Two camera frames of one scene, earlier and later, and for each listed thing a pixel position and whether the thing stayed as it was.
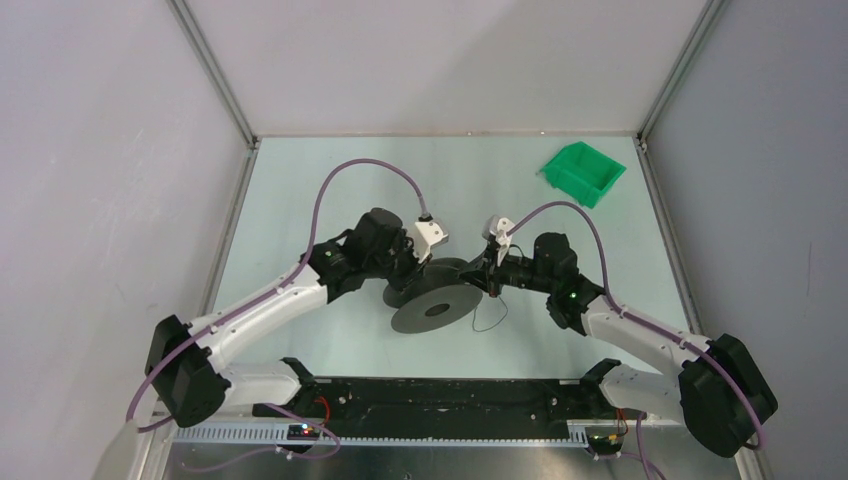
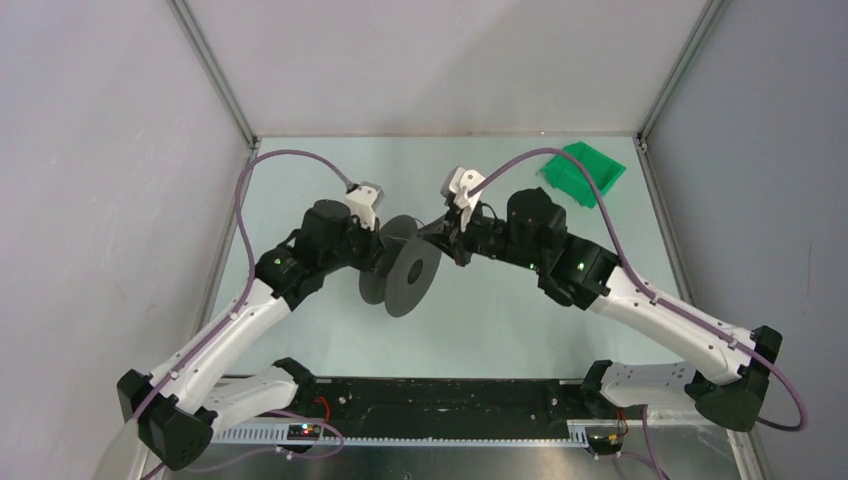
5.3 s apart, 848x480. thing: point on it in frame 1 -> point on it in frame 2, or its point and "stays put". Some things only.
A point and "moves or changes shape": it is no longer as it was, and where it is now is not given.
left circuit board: (302, 432) stays put
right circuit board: (604, 444) stays put
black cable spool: (439, 294) moves or changes shape
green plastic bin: (582, 171) stays put
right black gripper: (490, 278) -> (455, 242)
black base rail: (445, 403) stays put
